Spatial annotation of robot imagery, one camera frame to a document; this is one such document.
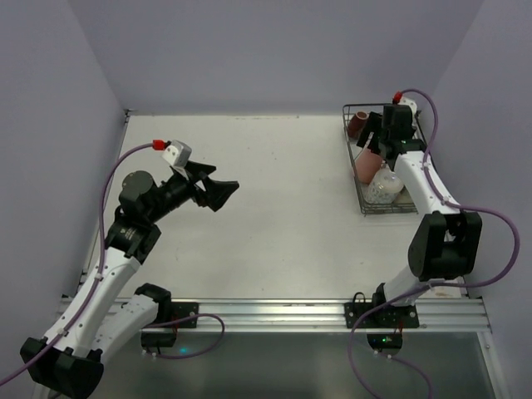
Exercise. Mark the black wire dish rack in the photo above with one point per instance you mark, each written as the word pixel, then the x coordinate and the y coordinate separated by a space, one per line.
pixel 403 203

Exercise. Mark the brown ceramic cup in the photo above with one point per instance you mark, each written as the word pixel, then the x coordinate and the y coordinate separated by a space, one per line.
pixel 356 124

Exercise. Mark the white patterned mug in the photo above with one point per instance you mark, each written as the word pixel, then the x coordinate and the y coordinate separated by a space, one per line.
pixel 384 187

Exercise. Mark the pink plastic cup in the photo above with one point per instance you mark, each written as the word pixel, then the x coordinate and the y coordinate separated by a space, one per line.
pixel 366 165

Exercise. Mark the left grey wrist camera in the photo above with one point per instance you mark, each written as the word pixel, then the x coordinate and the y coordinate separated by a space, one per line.
pixel 177 154

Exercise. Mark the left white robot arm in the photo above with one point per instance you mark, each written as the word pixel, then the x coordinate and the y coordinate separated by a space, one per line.
pixel 71 356

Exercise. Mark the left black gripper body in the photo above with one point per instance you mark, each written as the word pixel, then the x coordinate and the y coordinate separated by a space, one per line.
pixel 198 186

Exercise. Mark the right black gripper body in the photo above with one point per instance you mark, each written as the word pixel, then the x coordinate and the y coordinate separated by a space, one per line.
pixel 393 143

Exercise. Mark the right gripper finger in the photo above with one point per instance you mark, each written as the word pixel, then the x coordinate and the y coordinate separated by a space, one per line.
pixel 377 146
pixel 369 135

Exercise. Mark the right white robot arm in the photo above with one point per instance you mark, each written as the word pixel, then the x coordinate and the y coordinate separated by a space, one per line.
pixel 445 244

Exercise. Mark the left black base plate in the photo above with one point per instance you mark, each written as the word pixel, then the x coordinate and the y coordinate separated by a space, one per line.
pixel 181 310

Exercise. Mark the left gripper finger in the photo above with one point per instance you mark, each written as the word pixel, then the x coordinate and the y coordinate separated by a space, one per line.
pixel 196 171
pixel 216 193

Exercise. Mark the aluminium mounting rail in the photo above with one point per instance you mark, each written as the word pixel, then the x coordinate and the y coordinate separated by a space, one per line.
pixel 435 315

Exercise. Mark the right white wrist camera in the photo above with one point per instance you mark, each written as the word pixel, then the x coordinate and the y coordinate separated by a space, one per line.
pixel 407 101

